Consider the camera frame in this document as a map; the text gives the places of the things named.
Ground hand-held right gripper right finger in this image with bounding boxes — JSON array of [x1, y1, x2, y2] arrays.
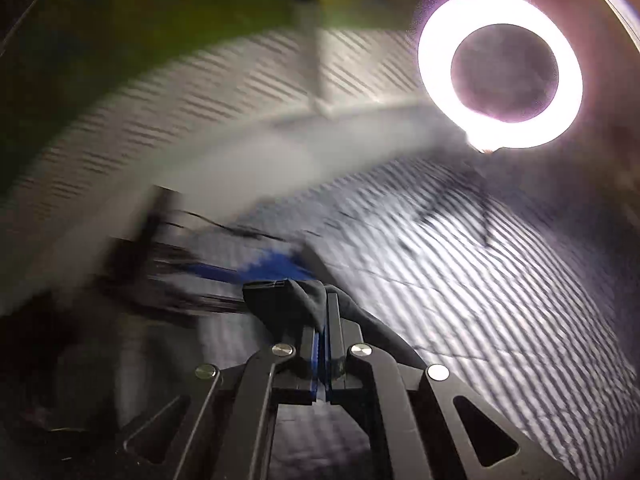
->
[[325, 285, 576, 480]]

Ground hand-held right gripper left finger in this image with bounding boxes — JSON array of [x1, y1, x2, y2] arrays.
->
[[120, 327, 326, 480]]

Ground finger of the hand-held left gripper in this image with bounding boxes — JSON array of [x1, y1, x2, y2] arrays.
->
[[165, 260, 251, 316]]

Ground black shorts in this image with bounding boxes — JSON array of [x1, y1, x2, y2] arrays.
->
[[242, 280, 426, 368]]

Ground blue ribbed cloth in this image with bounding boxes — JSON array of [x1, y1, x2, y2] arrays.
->
[[185, 247, 321, 286]]

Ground striped quilt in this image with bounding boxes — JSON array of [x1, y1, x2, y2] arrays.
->
[[220, 155, 640, 480]]

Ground black tripod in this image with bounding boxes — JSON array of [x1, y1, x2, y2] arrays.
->
[[420, 150, 501, 248]]

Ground black ring light cable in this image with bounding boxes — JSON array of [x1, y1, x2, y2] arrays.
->
[[175, 210, 301, 241]]

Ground white ring light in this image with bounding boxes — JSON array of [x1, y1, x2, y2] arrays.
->
[[417, 0, 584, 151]]

